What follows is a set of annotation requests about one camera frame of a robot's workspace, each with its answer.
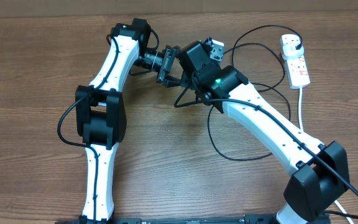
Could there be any white power strip cord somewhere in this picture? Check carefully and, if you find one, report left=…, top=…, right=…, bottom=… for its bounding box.
left=297, top=86, right=354, bottom=224

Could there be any white charger plug adapter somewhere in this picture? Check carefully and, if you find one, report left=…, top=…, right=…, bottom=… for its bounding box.
left=281, top=44, right=305, bottom=60

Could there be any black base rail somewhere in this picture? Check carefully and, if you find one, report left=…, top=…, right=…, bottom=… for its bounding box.
left=56, top=214, right=278, bottom=224

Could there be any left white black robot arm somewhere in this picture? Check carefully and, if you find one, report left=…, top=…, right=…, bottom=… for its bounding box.
left=75, top=18, right=180, bottom=223

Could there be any black charger cable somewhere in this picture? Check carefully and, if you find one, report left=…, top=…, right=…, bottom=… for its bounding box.
left=207, top=24, right=303, bottom=162

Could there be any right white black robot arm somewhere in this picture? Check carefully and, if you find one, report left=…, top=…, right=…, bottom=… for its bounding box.
left=177, top=41, right=350, bottom=223

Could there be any white power strip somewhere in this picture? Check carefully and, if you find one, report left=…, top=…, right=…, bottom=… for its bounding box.
left=280, top=34, right=310, bottom=89

